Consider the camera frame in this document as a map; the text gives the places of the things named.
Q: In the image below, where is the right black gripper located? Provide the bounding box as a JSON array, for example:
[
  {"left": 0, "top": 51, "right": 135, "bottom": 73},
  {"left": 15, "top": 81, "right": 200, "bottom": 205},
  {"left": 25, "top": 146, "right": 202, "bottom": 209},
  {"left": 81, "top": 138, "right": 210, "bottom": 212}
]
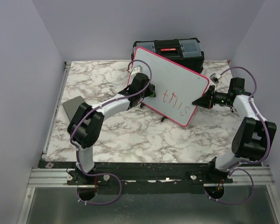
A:
[{"left": 192, "top": 85, "right": 231, "bottom": 110}]

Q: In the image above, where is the pink framed whiteboard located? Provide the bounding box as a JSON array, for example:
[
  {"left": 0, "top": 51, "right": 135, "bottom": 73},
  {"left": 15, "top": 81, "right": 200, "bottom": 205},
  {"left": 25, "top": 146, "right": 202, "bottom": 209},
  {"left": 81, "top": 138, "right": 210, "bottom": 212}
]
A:
[{"left": 132, "top": 47, "right": 210, "bottom": 126}]

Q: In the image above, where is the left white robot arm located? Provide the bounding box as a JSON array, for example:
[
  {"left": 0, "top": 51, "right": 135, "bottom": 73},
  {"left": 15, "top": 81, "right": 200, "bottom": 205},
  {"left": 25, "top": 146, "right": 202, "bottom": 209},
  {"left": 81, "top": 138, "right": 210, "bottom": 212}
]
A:
[{"left": 67, "top": 73, "right": 156, "bottom": 184}]

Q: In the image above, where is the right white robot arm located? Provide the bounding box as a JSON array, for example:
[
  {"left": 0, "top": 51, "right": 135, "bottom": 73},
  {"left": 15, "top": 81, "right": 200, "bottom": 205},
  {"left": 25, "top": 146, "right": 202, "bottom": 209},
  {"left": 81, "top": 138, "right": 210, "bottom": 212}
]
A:
[{"left": 192, "top": 77, "right": 277, "bottom": 183}]

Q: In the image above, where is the black plastic toolbox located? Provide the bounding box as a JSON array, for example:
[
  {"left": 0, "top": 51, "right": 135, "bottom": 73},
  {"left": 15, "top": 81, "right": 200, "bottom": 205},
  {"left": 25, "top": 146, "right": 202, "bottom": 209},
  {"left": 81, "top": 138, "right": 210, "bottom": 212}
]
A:
[{"left": 131, "top": 38, "right": 204, "bottom": 74}]

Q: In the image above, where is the grey sponge block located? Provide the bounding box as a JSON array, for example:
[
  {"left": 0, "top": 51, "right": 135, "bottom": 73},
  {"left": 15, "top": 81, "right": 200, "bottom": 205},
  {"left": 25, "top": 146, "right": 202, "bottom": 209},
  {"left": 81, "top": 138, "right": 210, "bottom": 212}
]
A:
[{"left": 63, "top": 96, "right": 85, "bottom": 122}]

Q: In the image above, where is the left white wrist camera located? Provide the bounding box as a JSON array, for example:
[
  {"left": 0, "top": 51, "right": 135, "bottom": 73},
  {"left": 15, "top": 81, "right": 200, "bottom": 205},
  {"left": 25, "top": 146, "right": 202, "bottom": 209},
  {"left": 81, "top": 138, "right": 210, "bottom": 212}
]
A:
[{"left": 128, "top": 65, "right": 143, "bottom": 75}]

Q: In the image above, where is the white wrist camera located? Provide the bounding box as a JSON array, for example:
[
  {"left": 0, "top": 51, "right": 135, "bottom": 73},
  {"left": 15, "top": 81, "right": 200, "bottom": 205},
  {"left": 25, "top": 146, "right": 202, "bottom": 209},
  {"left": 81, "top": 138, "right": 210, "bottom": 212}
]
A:
[
  {"left": 128, "top": 65, "right": 143, "bottom": 75},
  {"left": 210, "top": 73, "right": 222, "bottom": 87}
]

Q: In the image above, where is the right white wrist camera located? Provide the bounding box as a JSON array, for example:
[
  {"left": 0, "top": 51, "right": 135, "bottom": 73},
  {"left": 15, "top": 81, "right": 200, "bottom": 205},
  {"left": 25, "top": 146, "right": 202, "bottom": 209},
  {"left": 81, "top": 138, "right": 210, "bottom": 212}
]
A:
[{"left": 210, "top": 73, "right": 222, "bottom": 87}]

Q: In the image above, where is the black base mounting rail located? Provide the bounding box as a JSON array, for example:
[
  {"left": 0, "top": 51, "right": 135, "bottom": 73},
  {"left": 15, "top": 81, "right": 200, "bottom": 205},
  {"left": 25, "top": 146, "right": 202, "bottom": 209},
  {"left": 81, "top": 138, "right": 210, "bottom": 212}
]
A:
[{"left": 38, "top": 161, "right": 233, "bottom": 196}]

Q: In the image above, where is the aluminium extrusion frame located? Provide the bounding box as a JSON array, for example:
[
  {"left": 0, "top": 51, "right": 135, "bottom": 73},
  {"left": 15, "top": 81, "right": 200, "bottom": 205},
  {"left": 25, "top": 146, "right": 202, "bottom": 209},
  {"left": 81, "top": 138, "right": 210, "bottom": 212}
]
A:
[{"left": 17, "top": 61, "right": 71, "bottom": 224}]

